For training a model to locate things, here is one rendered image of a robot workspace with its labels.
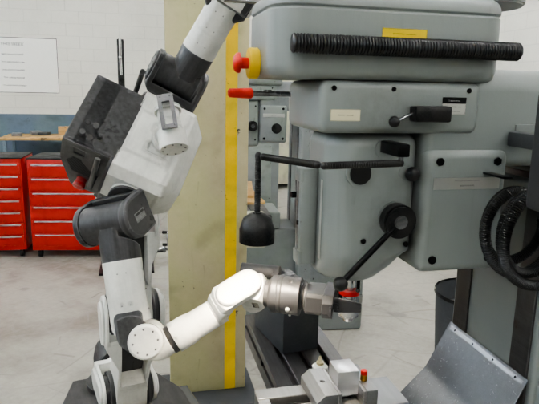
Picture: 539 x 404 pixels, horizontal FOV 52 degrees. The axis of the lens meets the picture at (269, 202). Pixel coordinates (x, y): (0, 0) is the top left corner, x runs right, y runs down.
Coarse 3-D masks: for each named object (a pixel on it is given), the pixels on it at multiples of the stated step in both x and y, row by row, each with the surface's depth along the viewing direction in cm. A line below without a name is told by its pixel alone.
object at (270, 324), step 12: (264, 312) 175; (264, 324) 176; (276, 324) 167; (288, 324) 163; (300, 324) 165; (312, 324) 166; (276, 336) 168; (288, 336) 164; (300, 336) 166; (312, 336) 167; (288, 348) 165; (300, 348) 166; (312, 348) 168
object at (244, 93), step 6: (228, 90) 120; (234, 90) 119; (240, 90) 120; (246, 90) 120; (252, 90) 120; (234, 96) 120; (240, 96) 120; (246, 96) 120; (252, 96) 121; (282, 96) 123; (288, 96) 123
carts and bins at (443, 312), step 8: (448, 280) 327; (440, 288) 323; (448, 288) 327; (440, 296) 300; (448, 296) 328; (440, 304) 302; (448, 304) 296; (440, 312) 303; (448, 312) 297; (440, 320) 304; (448, 320) 298; (440, 328) 305; (440, 336) 306
